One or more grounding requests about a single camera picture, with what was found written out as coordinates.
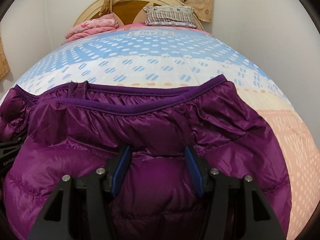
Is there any purple down jacket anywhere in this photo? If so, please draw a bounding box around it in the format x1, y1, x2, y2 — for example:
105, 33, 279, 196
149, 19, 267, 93
1, 75, 291, 239

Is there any beige side window curtain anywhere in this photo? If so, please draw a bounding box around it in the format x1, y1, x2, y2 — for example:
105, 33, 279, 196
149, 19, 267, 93
0, 38, 10, 80

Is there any folded pink blanket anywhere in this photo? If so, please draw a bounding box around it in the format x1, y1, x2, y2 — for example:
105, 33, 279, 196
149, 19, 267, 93
65, 14, 119, 43

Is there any polka dot bed quilt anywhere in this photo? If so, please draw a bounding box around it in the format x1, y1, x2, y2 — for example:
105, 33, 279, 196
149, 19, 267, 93
16, 28, 319, 239

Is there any pink bed sheet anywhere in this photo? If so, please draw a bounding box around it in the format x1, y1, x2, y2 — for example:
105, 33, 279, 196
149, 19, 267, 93
116, 22, 206, 33

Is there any striped grey pillow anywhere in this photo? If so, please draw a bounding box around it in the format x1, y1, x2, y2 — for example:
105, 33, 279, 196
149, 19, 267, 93
143, 5, 197, 29

